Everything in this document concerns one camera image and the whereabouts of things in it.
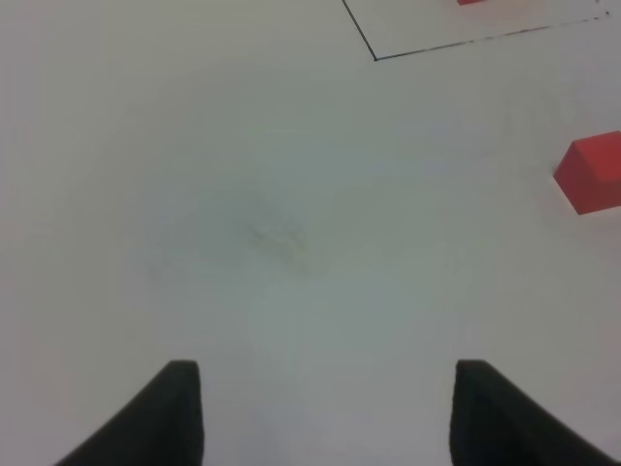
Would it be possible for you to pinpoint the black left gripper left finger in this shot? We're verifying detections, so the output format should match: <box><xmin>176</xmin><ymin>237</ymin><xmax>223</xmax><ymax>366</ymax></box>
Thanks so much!
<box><xmin>59</xmin><ymin>360</ymin><xmax>205</xmax><ymax>466</ymax></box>

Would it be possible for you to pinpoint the red template cube block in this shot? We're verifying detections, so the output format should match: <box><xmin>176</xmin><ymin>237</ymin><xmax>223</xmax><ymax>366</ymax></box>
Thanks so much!
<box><xmin>457</xmin><ymin>0</ymin><xmax>484</xmax><ymax>6</ymax></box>

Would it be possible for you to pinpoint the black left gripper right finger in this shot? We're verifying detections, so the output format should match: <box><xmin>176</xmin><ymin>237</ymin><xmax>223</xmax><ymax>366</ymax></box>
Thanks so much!
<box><xmin>448</xmin><ymin>360</ymin><xmax>620</xmax><ymax>466</ymax></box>

